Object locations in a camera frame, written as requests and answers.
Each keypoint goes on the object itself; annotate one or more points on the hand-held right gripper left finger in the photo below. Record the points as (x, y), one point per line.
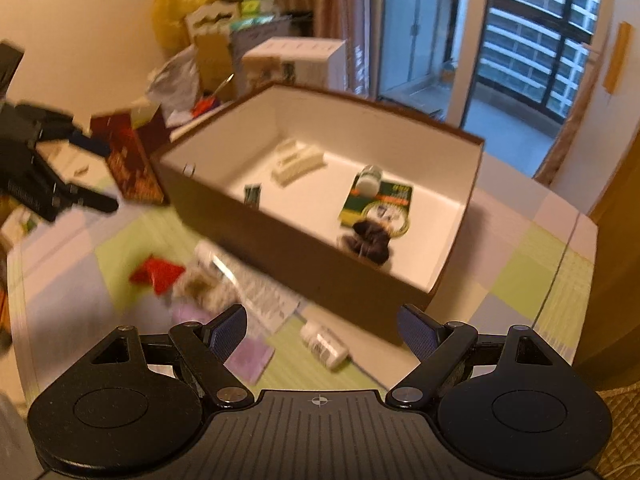
(230, 330)

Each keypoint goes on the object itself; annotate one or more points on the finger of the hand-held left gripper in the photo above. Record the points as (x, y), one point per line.
(95, 202)
(90, 143)

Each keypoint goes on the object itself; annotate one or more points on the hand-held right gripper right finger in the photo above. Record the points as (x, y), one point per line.
(417, 332)

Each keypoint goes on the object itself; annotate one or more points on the white squeeze tube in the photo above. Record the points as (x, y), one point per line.
(265, 300)

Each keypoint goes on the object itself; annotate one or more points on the red packet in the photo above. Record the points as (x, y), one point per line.
(157, 274)

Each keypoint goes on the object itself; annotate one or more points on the small white bottle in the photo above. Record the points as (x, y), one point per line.
(325, 344)

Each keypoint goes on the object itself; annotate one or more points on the brown cardboard box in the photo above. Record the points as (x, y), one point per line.
(300, 260)

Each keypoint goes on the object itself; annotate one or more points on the brown hair scrunchie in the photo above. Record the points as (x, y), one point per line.
(370, 242)

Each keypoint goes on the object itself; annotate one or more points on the dark green card package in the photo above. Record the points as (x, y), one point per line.
(387, 201)

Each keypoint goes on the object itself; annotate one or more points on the small white jar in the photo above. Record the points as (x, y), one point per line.
(369, 180)

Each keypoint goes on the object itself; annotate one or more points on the white hair claw clip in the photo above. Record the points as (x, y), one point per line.
(300, 162)

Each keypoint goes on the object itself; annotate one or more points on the red gift box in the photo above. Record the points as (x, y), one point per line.
(130, 165)

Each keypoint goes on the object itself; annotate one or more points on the purple tray box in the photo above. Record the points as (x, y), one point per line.
(200, 122)

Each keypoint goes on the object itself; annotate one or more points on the small orange ornament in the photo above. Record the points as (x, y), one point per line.
(205, 105)

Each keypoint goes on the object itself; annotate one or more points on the checked tablecloth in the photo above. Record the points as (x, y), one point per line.
(525, 270)

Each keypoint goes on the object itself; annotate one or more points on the gold cardboard box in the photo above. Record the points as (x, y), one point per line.
(212, 65)

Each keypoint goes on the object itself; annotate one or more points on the yellow plastic bag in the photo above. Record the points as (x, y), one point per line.
(172, 15)

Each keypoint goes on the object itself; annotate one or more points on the grey blue box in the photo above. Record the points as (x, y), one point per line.
(255, 40)

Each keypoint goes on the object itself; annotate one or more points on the green tissue pack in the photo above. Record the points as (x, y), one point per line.
(255, 7)

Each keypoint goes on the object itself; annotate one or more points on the quilted chair cover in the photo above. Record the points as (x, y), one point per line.
(622, 420)

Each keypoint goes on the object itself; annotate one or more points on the white product box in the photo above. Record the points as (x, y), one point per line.
(300, 55)

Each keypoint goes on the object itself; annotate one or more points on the yellow wooden door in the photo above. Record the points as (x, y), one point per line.
(620, 195)

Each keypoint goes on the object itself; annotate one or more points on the glass balcony door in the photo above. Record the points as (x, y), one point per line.
(500, 60)

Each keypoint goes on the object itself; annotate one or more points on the yellow wall hanging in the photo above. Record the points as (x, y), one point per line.
(618, 55)

